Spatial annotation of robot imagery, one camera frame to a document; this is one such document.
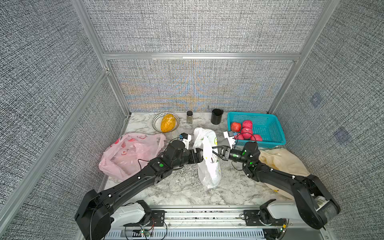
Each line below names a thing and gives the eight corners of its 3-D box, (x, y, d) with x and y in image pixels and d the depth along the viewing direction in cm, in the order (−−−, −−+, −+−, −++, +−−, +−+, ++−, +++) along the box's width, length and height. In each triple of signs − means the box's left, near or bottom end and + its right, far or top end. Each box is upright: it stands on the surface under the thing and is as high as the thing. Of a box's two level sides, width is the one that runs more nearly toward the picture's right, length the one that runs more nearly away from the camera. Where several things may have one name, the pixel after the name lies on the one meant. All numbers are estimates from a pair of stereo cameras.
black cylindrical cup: (211, 124, 115) (212, 117, 109) (210, 115, 120) (211, 108, 115) (222, 124, 115) (224, 117, 109) (221, 115, 120) (222, 108, 115)
